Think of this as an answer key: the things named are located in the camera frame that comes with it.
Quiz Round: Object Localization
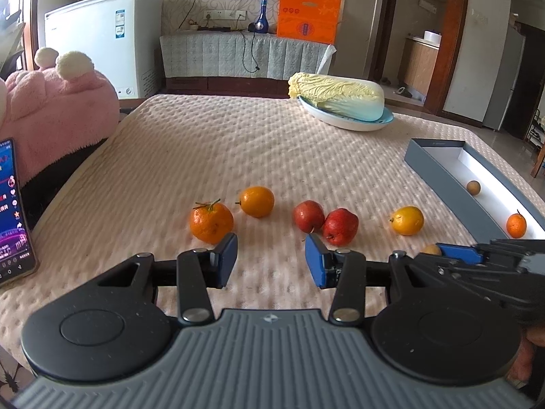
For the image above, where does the napa cabbage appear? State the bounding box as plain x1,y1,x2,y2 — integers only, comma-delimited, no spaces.
288,72,386,122

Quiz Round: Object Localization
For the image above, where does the black hanging cable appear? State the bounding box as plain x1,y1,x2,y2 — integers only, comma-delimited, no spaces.
240,30,261,73

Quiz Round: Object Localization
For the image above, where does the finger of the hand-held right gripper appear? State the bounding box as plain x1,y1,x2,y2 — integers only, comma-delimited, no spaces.
476,239,545,261
409,243,519,296

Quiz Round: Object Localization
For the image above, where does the large tangerine with leaf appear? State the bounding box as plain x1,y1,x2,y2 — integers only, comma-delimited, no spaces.
189,199,235,245

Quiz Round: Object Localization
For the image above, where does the blue glass bottle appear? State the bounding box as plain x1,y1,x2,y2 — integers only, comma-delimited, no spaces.
254,0,270,35

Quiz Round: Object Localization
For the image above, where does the red apple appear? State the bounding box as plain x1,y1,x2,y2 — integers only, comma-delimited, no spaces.
292,200,326,235
321,208,359,247

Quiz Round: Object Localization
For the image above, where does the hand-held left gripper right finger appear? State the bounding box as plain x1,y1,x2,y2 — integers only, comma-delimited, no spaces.
304,234,423,323

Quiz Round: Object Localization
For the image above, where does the pale patterned cabinet cover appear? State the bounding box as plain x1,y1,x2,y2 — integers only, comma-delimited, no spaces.
159,32,337,81

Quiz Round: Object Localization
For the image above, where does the small tangerine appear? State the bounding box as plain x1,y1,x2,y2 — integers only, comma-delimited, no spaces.
506,210,528,238

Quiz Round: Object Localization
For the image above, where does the grey cardboard box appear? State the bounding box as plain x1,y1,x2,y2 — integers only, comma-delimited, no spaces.
404,137,545,244

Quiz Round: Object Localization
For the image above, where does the metal shoe rack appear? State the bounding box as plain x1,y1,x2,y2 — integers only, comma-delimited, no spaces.
525,108,545,150

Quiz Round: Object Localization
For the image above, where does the black cloth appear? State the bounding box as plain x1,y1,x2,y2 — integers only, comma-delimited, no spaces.
19,136,112,231

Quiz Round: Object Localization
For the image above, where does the person's right hand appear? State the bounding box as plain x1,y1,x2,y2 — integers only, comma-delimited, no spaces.
509,324,545,386

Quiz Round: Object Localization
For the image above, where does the wooden door frame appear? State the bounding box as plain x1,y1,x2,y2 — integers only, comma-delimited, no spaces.
423,0,453,117

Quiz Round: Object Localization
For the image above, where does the wooden table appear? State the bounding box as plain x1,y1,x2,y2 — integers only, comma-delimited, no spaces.
530,140,545,180

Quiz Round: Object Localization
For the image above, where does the white oval plate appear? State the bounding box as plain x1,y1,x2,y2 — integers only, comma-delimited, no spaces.
298,96,394,132

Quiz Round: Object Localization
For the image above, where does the wooden kitchen cabinet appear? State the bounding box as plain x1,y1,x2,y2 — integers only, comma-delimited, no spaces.
402,36,439,101

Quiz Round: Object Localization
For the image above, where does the silver refrigerator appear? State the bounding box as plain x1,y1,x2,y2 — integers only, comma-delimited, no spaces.
483,26,526,132

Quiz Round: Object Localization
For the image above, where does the pink plush toy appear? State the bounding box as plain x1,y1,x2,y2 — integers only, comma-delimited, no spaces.
0,47,121,184

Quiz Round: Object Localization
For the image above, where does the white chest freezer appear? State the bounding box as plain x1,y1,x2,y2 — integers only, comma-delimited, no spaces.
45,0,163,101

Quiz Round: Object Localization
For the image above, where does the orange gift box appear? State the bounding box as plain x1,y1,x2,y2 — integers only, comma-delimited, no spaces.
277,0,343,45

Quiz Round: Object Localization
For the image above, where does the beige quilted bed cover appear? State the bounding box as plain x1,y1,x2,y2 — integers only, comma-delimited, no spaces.
0,94,545,367

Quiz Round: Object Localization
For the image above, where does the dark wooden television cabinet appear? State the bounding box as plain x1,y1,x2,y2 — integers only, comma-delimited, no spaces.
164,74,294,96

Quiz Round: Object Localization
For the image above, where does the yellow orange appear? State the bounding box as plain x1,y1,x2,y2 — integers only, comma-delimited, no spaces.
389,206,425,236

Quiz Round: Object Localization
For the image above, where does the round orange with stem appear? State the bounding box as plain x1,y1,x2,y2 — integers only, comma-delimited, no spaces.
235,186,275,219

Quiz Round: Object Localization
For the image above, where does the smartphone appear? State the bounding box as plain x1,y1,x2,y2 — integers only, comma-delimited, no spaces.
0,137,40,289

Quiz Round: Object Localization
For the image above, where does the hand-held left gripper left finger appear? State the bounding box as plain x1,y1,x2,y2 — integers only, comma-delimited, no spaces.
96,233,239,324

